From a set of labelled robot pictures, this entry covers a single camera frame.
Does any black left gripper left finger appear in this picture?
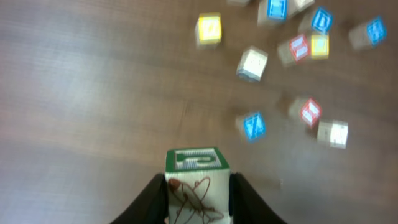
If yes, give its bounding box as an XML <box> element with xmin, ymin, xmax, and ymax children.
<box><xmin>111</xmin><ymin>174</ymin><xmax>165</xmax><ymax>224</ymax></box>

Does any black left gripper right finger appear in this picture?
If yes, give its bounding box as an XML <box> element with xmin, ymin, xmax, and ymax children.
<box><xmin>229</xmin><ymin>172</ymin><xmax>287</xmax><ymax>224</ymax></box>

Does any blue X letter block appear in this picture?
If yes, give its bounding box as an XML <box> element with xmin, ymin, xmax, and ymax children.
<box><xmin>235</xmin><ymin>111</ymin><xmax>267</xmax><ymax>142</ymax></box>

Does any red I block lower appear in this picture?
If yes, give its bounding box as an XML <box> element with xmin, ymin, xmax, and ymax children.
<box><xmin>287</xmin><ymin>96</ymin><xmax>323</xmax><ymax>128</ymax></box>

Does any red i block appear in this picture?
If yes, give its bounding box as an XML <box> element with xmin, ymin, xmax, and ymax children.
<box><xmin>287</xmin><ymin>96</ymin><xmax>323</xmax><ymax>128</ymax></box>
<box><xmin>277</xmin><ymin>34</ymin><xmax>311</xmax><ymax>67</ymax></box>

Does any white block blue 2 side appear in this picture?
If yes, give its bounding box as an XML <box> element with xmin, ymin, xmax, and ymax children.
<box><xmin>236</xmin><ymin>46</ymin><xmax>268</xmax><ymax>82</ymax></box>

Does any red I block upper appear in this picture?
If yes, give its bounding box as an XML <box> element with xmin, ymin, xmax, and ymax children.
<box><xmin>277</xmin><ymin>34</ymin><xmax>311</xmax><ymax>67</ymax></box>

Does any yellow top block by D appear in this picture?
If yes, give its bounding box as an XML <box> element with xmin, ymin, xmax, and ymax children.
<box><xmin>310</xmin><ymin>34</ymin><xmax>330</xmax><ymax>60</ymax></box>

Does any yellow S letter block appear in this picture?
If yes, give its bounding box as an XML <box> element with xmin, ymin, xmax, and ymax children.
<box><xmin>195</xmin><ymin>12</ymin><xmax>222</xmax><ymax>49</ymax></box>

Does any blue L letter block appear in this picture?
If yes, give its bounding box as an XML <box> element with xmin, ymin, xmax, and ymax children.
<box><xmin>257</xmin><ymin>0</ymin><xmax>288</xmax><ymax>26</ymax></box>

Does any blue D letter block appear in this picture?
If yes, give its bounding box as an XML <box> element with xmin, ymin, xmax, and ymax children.
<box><xmin>298</xmin><ymin>7</ymin><xmax>334</xmax><ymax>35</ymax></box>

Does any green Z letter block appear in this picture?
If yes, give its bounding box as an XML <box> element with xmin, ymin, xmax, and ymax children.
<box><xmin>227</xmin><ymin>0</ymin><xmax>251</xmax><ymax>6</ymax></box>

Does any white block green side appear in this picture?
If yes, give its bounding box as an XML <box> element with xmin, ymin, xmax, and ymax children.
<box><xmin>287</xmin><ymin>0</ymin><xmax>315</xmax><ymax>18</ymax></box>

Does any blue top block far right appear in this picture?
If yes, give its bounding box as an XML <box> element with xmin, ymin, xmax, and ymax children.
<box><xmin>348</xmin><ymin>16</ymin><xmax>387</xmax><ymax>51</ymax></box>

